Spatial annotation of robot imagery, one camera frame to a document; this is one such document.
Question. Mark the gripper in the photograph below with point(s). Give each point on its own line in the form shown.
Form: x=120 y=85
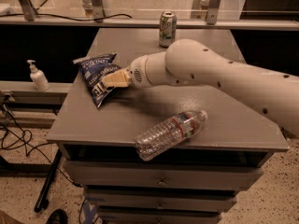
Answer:
x=137 y=71

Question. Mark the blue chip bag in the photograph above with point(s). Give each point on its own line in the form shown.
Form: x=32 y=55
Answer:
x=93 y=70

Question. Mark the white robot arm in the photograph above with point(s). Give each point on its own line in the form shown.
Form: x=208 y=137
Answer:
x=188 y=62

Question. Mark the green 7up can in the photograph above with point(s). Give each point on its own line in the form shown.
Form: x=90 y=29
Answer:
x=167 y=28

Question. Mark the clear plastic water bottle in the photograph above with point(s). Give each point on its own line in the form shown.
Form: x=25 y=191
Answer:
x=169 y=133

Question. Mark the white pump dispenser bottle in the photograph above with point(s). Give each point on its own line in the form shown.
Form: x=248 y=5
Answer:
x=38 y=77

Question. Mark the top drawer knob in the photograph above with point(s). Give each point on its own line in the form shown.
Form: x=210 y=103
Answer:
x=161 y=182

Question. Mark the black floor stand leg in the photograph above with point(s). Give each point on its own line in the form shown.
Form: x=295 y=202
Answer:
x=42 y=201

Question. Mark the black shoe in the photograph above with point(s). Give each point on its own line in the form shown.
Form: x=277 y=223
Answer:
x=58 y=216

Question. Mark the metal frame rail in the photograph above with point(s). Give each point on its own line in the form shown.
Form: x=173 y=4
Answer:
x=142 y=23

